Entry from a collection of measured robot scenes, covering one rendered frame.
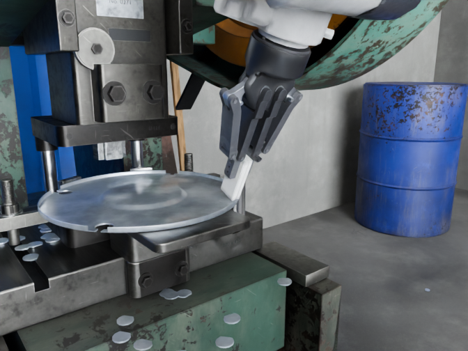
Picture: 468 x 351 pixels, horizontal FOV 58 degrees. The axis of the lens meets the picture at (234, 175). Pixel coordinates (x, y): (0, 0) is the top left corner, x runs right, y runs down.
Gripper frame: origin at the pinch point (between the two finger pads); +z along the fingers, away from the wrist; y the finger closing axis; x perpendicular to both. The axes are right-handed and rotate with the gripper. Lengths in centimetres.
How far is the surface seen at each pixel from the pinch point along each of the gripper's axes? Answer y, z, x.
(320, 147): 185, 88, 106
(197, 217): -9.6, 1.3, -5.0
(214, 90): 98, 53, 125
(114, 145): -9.2, 6.3, 19.6
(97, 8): -12.9, -14.6, 22.7
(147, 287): -12.3, 16.5, -2.1
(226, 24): 25.9, -8.0, 41.9
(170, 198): -8.1, 5.0, 3.2
